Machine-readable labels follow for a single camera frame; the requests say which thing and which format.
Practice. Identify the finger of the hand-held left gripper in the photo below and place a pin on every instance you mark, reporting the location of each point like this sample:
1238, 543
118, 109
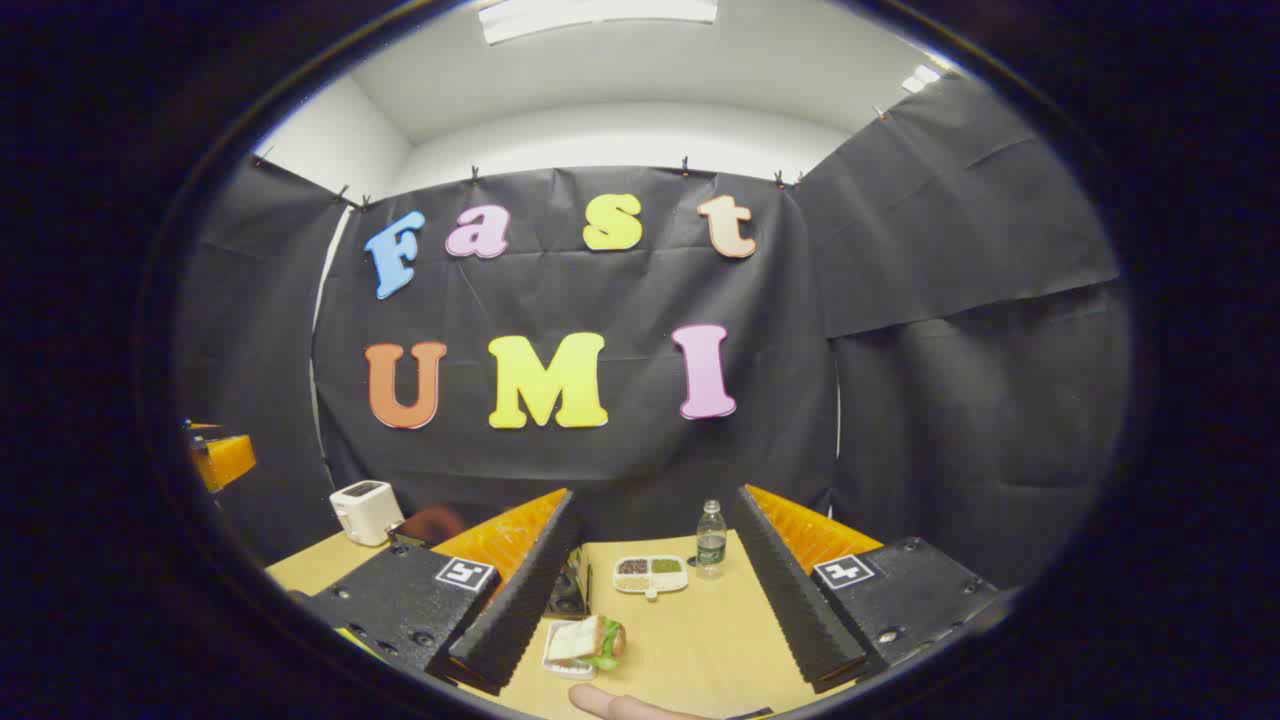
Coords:
222, 462

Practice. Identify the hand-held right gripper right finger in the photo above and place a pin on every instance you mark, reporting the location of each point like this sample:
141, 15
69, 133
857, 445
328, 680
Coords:
800, 600

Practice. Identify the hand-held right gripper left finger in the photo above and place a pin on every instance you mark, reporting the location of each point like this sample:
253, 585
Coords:
520, 600

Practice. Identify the lettuce sandwich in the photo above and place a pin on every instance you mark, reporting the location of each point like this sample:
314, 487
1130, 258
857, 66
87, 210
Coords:
592, 640

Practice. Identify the clear plastic water bottle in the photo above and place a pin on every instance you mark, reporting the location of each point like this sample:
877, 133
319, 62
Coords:
711, 545

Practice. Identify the white divided condiment plate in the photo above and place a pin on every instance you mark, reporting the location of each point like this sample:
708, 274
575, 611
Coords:
650, 575

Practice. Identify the white toaster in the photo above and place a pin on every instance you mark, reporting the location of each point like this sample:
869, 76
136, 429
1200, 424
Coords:
365, 512

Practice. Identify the black backdrop cloth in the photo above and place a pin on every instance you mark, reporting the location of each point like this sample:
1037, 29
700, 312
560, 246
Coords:
600, 290

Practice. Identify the ceiling light panel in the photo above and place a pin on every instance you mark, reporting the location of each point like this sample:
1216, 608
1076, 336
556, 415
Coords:
600, 15
920, 78

